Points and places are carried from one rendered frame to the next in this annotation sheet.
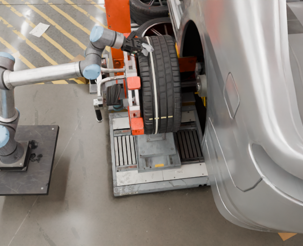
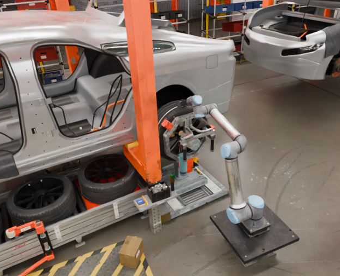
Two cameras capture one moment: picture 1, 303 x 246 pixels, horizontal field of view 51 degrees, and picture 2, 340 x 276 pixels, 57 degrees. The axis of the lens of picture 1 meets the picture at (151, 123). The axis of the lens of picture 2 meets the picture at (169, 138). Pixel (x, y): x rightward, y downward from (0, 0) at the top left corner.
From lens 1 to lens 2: 379 cm
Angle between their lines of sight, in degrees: 74
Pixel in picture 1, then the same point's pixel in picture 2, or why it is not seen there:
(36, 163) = not seen: hidden behind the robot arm
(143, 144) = (191, 177)
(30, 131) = (226, 228)
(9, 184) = (270, 217)
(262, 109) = (224, 44)
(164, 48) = (174, 103)
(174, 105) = not seen: hidden behind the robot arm
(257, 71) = (213, 42)
